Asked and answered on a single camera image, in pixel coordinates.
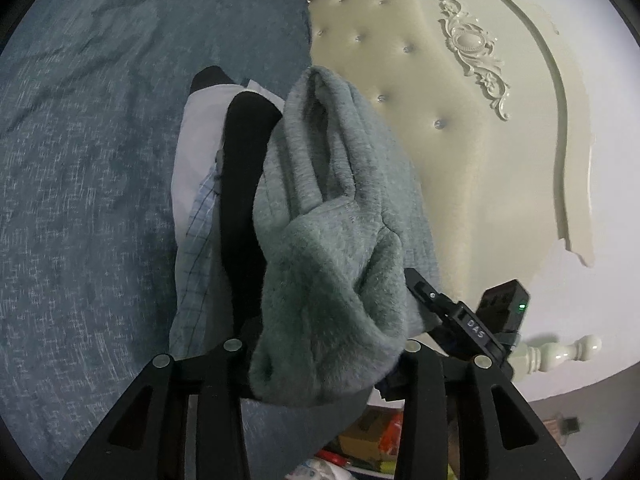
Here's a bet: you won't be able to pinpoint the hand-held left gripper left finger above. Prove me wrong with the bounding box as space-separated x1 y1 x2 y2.
62 320 261 480

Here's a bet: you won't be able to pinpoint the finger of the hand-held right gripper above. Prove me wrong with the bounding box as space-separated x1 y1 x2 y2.
402 267 458 331

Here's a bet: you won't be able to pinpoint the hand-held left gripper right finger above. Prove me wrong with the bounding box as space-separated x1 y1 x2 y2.
377 337 583 480

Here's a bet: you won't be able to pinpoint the grey fleece pants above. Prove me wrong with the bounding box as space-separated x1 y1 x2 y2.
247 65 441 407

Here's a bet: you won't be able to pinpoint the orange yellow box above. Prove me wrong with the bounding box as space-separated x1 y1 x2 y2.
337 407 407 463

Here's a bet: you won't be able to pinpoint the small dark object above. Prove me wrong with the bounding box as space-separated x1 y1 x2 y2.
547 414 582 445

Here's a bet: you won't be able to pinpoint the white plastic bag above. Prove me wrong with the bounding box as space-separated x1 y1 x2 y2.
287 457 366 480

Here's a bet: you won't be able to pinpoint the cream tufted headboard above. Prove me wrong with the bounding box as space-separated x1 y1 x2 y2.
300 0 603 376

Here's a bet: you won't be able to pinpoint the blue patterned bedspread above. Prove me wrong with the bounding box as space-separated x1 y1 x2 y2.
0 0 371 480

